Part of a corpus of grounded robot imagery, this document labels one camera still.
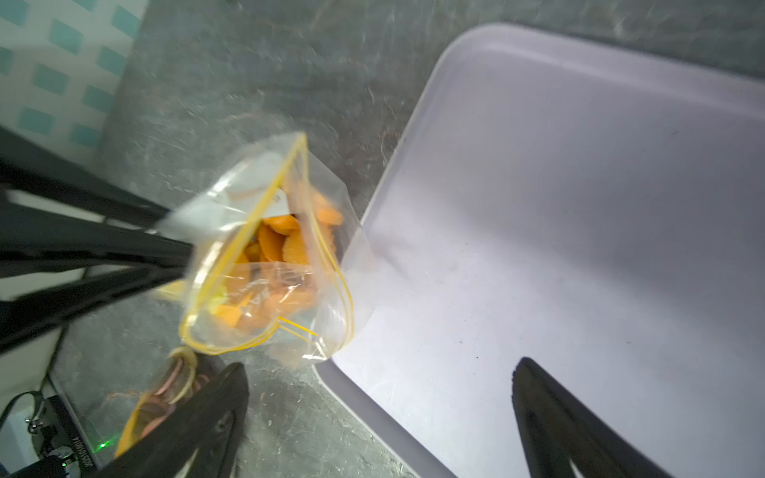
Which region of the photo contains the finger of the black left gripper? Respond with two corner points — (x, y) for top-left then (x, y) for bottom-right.
(1, 129), (192, 277)
(1, 267), (185, 353)

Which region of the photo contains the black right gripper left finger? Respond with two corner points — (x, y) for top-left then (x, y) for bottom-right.
(96, 362), (249, 478)

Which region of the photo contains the ziploc bag of mixed cookies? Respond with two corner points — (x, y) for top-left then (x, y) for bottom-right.
(115, 346), (224, 457)

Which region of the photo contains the lavender plastic tray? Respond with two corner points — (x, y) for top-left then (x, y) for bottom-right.
(316, 24), (764, 477)

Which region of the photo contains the ziploc bag of orange cookies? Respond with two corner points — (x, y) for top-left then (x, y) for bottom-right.
(157, 132), (375, 366)

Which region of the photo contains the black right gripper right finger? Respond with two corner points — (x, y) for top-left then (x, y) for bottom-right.
(512, 358), (669, 477)

